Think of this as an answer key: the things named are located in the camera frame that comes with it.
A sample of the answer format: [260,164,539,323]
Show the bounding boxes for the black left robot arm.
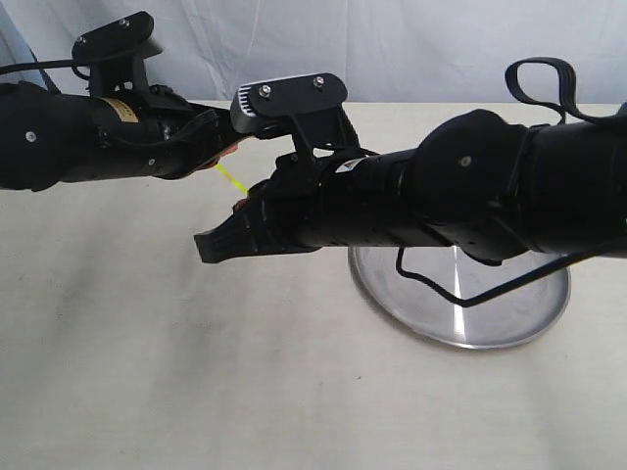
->
[1,81,244,192]

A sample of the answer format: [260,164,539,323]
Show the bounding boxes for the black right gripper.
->
[194,154,343,264]

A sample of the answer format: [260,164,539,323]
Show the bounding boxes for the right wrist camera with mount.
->
[230,72,360,170]

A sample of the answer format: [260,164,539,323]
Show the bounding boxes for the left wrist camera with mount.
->
[72,11,163,97]

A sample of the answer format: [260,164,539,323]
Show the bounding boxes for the black looped strap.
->
[504,57,627,126]

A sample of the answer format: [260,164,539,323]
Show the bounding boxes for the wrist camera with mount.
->
[230,72,360,170]
[72,11,163,97]

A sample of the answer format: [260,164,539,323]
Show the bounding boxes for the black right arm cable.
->
[394,234,627,310]

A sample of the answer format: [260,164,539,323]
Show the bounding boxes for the white backdrop cloth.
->
[1,1,626,103]

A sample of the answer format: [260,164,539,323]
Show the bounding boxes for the thin yellow strip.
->
[214,164,249,197]

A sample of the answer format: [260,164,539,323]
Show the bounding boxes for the round silver metal plate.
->
[348,247,571,350]

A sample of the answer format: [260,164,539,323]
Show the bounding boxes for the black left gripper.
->
[98,85,245,179]

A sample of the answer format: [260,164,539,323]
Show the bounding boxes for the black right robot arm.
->
[194,110,626,265]

